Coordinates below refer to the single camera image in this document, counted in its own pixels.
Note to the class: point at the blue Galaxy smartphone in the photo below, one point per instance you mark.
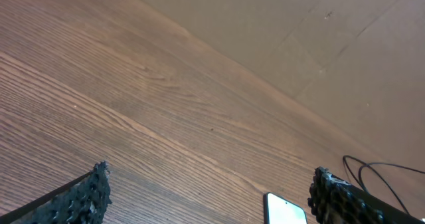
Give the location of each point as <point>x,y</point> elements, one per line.
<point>278,210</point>

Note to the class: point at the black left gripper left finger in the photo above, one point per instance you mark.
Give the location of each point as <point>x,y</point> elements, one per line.
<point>83,200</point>

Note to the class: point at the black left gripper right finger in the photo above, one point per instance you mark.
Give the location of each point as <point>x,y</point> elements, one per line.
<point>334,200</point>

